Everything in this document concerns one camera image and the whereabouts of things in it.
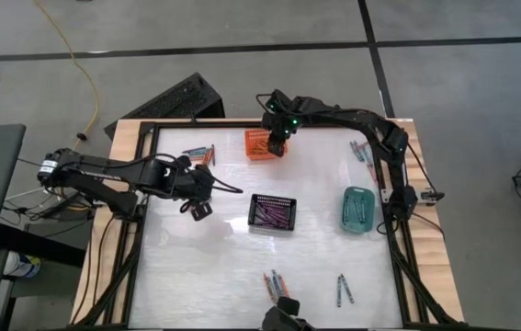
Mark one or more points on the black aluminium table frame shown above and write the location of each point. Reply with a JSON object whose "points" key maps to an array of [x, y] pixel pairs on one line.
{"points": [[195, 123]]}

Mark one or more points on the orange plastic basket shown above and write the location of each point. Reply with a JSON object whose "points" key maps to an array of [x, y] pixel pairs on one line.
{"points": [[253, 135]]}

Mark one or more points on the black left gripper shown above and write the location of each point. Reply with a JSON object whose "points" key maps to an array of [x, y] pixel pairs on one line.
{"points": [[191, 181]]}

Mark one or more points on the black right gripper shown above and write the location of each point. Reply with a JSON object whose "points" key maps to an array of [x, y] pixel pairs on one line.
{"points": [[280, 115]]}

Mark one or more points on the teal plastic bin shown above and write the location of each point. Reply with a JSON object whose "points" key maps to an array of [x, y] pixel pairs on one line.
{"points": [[368, 227]]}

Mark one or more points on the white bucket with label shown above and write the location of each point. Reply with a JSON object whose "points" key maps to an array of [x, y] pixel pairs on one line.
{"points": [[21, 265]]}

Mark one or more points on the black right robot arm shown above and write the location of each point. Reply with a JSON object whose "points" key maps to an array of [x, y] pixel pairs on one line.
{"points": [[379, 128]]}

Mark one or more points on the black plastic basket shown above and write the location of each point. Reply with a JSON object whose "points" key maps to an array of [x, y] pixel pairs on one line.
{"points": [[272, 198]]}

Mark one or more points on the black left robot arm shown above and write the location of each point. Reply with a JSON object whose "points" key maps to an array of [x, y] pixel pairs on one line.
{"points": [[104, 172]]}

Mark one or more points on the black boxy object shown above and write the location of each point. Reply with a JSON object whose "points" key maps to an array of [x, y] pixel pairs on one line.
{"points": [[287, 317]]}

